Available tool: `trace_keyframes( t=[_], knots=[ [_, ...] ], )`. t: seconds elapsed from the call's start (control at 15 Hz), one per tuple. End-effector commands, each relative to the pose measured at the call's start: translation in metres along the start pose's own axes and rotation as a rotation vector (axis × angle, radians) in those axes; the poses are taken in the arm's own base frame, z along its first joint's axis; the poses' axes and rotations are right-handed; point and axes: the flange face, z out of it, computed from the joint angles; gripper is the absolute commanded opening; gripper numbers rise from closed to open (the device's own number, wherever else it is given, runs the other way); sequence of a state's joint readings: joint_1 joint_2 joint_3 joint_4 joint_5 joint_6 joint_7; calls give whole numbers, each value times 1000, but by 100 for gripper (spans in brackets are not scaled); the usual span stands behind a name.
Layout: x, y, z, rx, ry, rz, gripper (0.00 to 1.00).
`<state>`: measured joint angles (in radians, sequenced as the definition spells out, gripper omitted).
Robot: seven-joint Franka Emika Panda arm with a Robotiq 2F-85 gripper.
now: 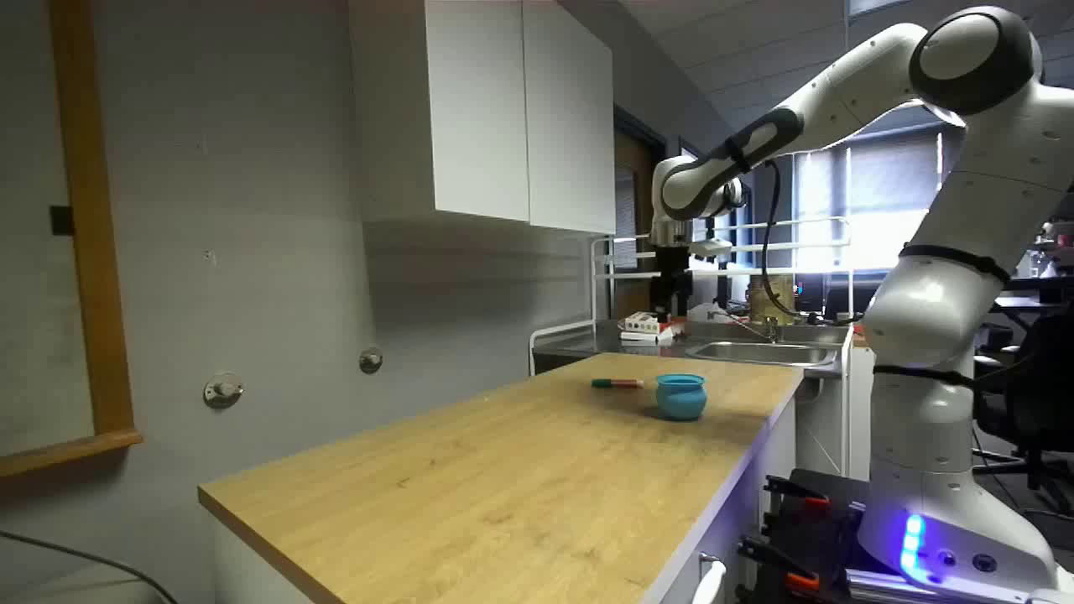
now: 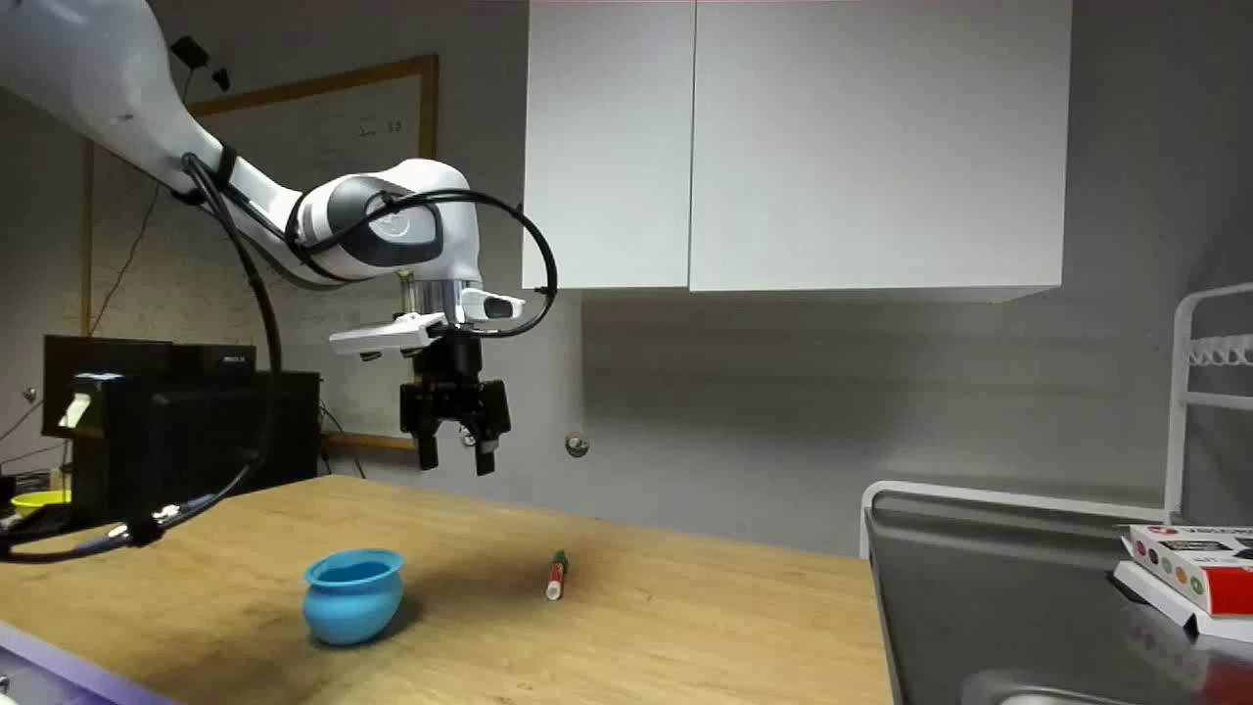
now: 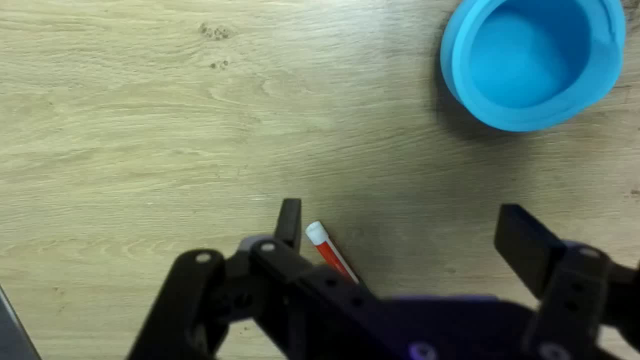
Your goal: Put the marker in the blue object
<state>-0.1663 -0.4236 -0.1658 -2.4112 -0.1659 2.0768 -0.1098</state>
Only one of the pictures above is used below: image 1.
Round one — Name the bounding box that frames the blue round cup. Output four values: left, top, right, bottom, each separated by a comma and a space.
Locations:
651, 373, 710, 425

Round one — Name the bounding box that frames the white wall cabinet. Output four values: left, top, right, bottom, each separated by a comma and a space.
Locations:
347, 0, 619, 238

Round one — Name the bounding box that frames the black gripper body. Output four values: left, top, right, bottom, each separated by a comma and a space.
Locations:
654, 245, 693, 299

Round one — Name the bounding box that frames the thin black loose cable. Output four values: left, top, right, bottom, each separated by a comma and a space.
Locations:
0, 526, 181, 604

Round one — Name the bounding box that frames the white wire rack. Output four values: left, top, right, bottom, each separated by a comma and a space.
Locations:
524, 232, 675, 379

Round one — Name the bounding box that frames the black office chair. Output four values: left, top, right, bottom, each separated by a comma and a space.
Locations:
972, 299, 1074, 516

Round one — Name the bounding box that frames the wood framed whiteboard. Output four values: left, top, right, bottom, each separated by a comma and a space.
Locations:
0, 0, 148, 485

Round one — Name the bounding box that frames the window with blinds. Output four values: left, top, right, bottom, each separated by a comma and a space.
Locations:
788, 128, 954, 279

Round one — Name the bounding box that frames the white red marker box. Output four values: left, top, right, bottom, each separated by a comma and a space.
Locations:
616, 307, 680, 350

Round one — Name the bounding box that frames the black clamp with orange grips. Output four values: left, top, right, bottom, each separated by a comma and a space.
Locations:
736, 474, 869, 604

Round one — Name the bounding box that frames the steel sink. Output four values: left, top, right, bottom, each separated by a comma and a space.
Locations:
678, 318, 849, 373

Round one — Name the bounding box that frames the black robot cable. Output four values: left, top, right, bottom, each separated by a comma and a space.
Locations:
756, 156, 800, 321

